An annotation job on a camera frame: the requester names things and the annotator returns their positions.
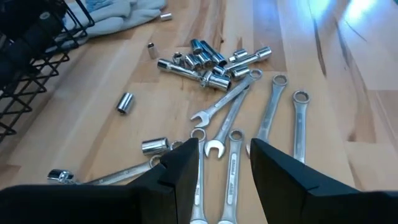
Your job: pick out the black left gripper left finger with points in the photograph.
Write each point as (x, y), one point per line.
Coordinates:
(124, 205)

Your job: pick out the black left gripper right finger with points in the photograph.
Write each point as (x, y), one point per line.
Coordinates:
(311, 205)

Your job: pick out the grey striped work glove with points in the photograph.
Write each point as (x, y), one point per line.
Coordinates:
(146, 4)
(124, 18)

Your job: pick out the chrome combination wrench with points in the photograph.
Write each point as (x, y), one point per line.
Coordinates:
(270, 112)
(202, 174)
(124, 172)
(300, 130)
(227, 124)
(231, 180)
(224, 99)

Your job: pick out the long chrome tubular socket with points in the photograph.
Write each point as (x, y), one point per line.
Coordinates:
(186, 72)
(248, 58)

